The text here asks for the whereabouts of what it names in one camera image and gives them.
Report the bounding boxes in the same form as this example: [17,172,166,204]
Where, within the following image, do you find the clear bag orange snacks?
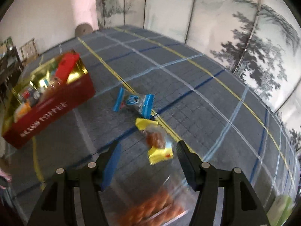
[110,170,195,225]

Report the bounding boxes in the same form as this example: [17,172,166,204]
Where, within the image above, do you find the yellow brown pastry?
[135,118,173,165]

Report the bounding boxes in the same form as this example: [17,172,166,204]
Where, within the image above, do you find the green snack bag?
[267,195,294,226]

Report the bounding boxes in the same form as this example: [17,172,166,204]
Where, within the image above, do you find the red toffee snack box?
[2,50,95,149]

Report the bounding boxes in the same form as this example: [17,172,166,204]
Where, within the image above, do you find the blue wrapped cookie pack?
[113,87,155,119]

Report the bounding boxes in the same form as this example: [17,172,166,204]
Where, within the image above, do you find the red packet in box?
[55,53,80,83]

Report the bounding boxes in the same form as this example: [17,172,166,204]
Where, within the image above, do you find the dark wooden shelf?
[1,37,22,104]

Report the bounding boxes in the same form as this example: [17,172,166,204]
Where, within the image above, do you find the wooden chair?
[19,38,39,66]

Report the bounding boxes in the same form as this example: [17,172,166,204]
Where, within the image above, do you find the round stone disc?
[74,22,93,37]

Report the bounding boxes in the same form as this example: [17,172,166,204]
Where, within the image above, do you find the painted folding screen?
[96,0,300,150]

